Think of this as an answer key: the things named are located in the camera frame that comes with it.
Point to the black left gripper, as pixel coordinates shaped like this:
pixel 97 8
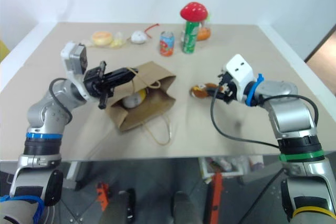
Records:
pixel 93 83

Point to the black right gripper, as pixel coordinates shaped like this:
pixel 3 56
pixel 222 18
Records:
pixel 226 85

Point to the brown plush toy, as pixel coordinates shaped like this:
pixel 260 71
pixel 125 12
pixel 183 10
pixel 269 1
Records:
pixel 199 91

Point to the brown paper bag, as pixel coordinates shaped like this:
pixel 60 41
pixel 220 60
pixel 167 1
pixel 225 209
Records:
pixel 153 103

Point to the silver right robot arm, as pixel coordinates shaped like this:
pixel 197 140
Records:
pixel 288 113

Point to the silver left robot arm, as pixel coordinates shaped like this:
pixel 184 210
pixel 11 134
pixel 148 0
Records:
pixel 42 113

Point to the white and yellow plush toy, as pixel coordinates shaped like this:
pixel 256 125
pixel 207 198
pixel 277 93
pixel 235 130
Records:
pixel 132 100

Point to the small yellow plush toy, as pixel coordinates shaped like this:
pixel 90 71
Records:
pixel 116 43

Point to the orange bun plush toy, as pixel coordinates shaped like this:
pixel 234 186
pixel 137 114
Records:
pixel 101 38

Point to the red mushroom plush toy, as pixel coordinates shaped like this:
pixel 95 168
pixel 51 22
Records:
pixel 193 11

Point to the red and blue drink can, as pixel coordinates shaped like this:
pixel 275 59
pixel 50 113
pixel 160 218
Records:
pixel 167 44

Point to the green drink can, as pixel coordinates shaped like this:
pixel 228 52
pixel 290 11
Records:
pixel 190 37

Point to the white box of items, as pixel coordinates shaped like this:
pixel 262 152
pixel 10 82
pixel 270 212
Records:
pixel 225 165

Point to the orange upright stand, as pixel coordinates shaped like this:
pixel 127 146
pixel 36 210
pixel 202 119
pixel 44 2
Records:
pixel 217 197

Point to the small orange device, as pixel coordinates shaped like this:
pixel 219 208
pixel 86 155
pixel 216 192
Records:
pixel 102 195

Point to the yellow object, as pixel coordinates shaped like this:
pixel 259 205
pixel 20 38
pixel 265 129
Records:
pixel 3 51

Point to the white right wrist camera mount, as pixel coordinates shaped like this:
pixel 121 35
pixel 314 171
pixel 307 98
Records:
pixel 240 70

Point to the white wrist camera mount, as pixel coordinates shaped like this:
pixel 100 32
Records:
pixel 72 58
pixel 240 70

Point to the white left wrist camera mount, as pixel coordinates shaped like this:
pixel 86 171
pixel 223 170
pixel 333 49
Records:
pixel 72 58

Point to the white table leg bracket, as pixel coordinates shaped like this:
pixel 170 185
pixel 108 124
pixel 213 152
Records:
pixel 77 174

